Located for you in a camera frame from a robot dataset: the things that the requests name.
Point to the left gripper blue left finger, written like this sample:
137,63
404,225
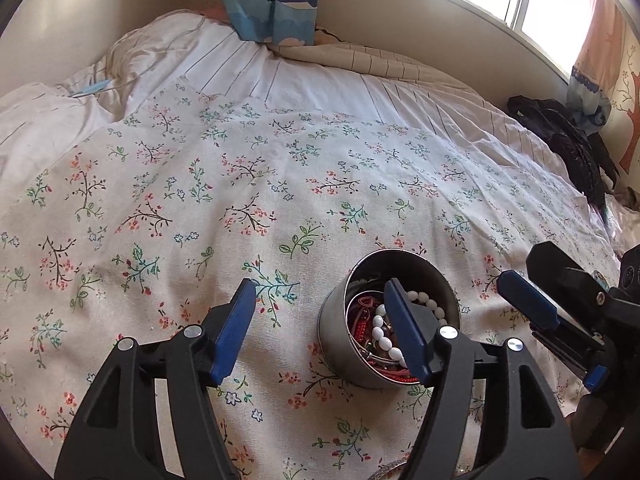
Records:
227,326

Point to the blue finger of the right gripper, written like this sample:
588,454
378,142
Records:
528,300
582,355

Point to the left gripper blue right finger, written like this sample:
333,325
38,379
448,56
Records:
416,348

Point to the round tin lid blue picture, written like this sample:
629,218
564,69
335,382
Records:
601,280

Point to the round silver metal tin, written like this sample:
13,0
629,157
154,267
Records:
425,287

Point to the floral white bed sheet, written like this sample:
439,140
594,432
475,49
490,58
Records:
118,224

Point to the black jacket on bed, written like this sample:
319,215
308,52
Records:
584,154

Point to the pink blue curtain right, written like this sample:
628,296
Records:
600,77

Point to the white striped duvet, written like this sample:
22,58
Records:
250,70

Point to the beige striped pillow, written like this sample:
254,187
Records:
369,61

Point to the tree wall sticker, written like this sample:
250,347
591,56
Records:
632,124

